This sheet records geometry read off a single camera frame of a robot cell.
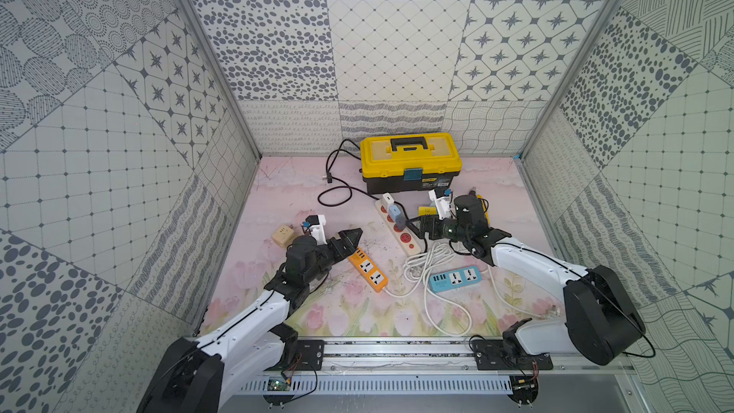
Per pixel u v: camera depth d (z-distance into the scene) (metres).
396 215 0.95
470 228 0.67
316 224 0.76
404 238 0.93
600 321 0.43
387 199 0.97
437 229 0.75
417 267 0.88
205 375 0.40
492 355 0.74
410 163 0.99
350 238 0.73
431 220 0.75
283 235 0.92
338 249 0.72
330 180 1.11
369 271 0.86
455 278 0.86
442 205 0.78
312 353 0.74
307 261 0.63
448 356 0.76
